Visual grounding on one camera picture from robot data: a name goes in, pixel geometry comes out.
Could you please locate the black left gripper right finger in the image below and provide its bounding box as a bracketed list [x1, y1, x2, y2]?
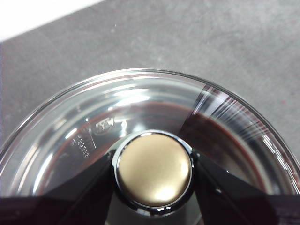
[194, 152, 300, 225]

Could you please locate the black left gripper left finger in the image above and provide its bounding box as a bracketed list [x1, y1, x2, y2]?
[0, 149, 118, 225]

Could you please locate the glass lid with green knob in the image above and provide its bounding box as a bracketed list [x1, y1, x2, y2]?
[0, 67, 300, 225]

